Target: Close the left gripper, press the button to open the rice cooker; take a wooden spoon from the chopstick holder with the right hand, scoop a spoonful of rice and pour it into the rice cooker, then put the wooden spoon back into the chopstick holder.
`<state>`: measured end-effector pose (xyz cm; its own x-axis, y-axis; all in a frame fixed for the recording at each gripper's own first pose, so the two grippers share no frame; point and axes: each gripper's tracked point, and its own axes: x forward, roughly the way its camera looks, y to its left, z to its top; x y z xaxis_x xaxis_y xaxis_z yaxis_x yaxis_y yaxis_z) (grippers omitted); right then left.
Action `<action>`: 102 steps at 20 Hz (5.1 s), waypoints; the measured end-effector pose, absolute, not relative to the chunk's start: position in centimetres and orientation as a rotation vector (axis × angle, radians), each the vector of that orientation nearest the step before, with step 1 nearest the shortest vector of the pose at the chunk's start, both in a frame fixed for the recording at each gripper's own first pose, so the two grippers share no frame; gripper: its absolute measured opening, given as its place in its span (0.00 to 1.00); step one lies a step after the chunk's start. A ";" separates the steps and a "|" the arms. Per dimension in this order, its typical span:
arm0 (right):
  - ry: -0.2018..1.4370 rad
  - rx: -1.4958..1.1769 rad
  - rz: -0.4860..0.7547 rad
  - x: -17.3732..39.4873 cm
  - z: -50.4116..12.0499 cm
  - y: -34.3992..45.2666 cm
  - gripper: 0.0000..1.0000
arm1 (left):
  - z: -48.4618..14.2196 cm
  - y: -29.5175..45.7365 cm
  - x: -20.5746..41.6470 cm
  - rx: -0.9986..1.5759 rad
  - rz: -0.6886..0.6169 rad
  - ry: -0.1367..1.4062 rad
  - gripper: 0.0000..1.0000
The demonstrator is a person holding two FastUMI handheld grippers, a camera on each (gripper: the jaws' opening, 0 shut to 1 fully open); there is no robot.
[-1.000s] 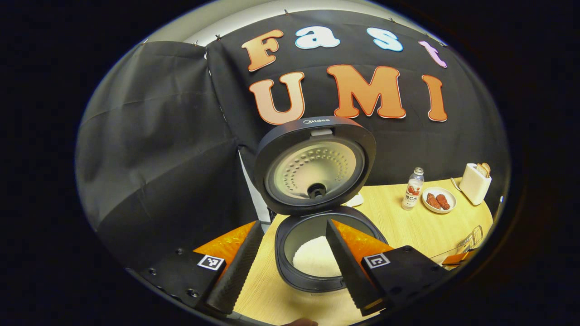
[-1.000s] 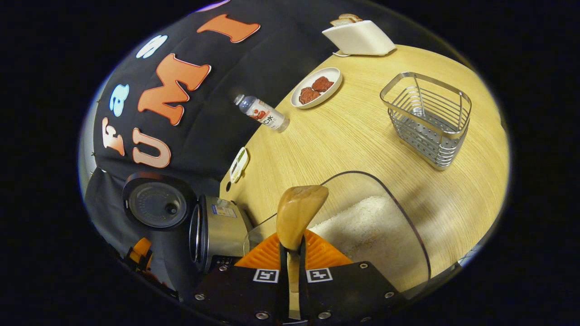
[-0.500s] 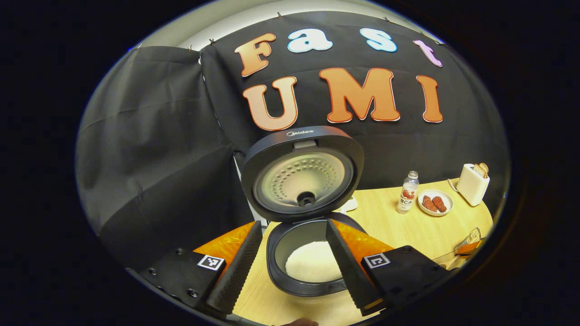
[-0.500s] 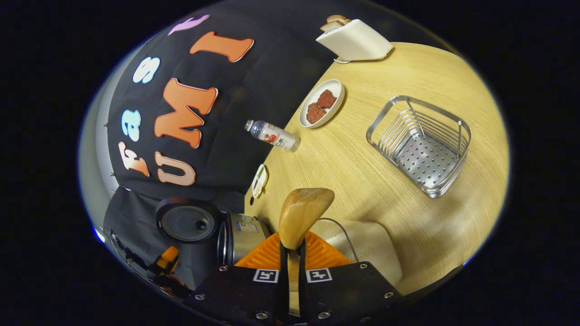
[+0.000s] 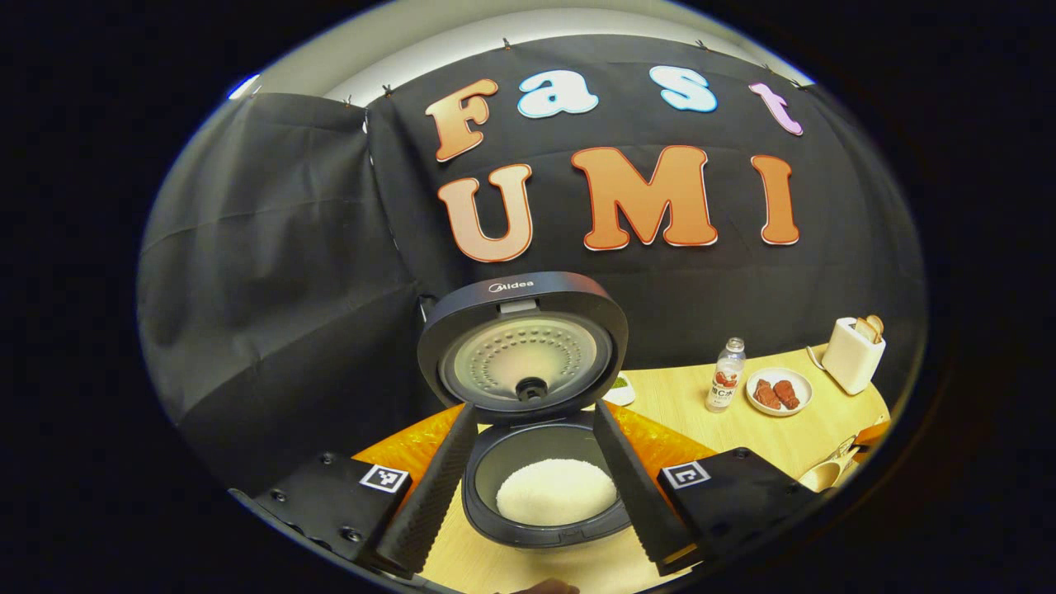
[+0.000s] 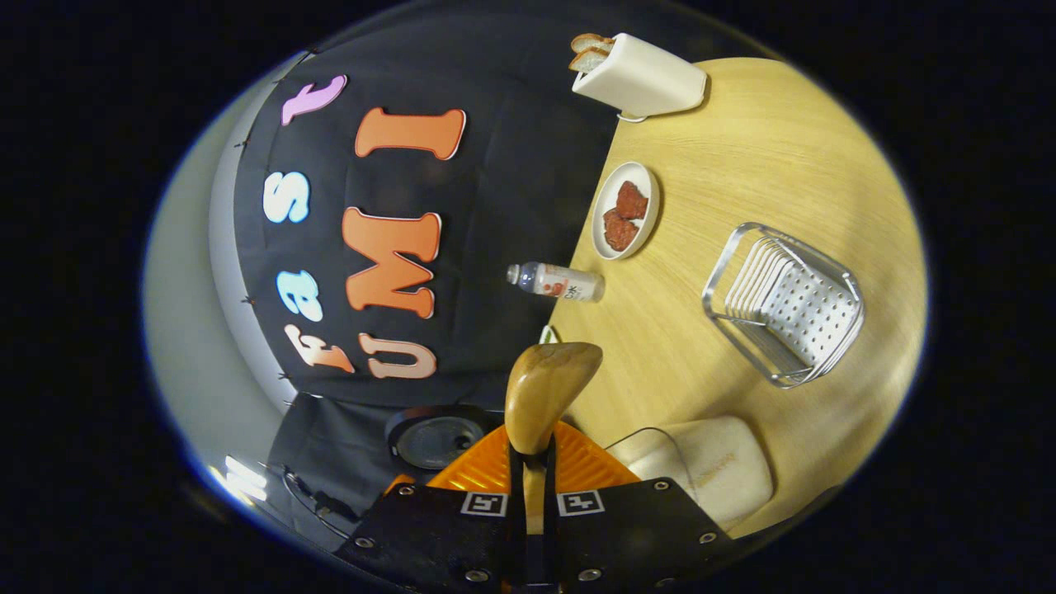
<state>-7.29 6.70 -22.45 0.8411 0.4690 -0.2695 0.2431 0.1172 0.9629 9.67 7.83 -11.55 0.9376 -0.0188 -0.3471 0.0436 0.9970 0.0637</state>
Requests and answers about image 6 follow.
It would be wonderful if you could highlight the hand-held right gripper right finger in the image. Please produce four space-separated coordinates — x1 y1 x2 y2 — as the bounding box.
543 421 737 594

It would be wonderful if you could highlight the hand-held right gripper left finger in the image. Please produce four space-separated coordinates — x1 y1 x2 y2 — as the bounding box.
334 425 530 594

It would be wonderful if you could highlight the wooden spoon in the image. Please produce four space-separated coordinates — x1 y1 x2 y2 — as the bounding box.
503 342 604 537

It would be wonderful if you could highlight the metal wire chopstick holder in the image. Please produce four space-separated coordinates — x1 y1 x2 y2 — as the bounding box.
701 221 865 389

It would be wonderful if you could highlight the clear plastic drink bottle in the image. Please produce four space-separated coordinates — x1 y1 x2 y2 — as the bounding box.
507 262 606 304

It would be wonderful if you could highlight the white ceiling light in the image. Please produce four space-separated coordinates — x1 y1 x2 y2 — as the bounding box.
210 455 269 504

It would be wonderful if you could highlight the red meat piece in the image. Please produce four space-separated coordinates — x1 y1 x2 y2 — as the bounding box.
602 208 640 252
615 181 649 221

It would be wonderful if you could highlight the black backdrop cloth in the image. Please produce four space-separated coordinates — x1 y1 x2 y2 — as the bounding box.
209 0 776 545

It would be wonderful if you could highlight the white round plate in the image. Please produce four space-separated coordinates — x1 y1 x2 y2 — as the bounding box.
591 161 661 262

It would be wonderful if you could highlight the white toaster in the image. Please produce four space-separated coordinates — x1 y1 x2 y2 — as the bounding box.
571 33 709 123

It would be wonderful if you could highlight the black power cable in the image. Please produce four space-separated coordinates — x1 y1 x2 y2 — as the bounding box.
280 464 364 525

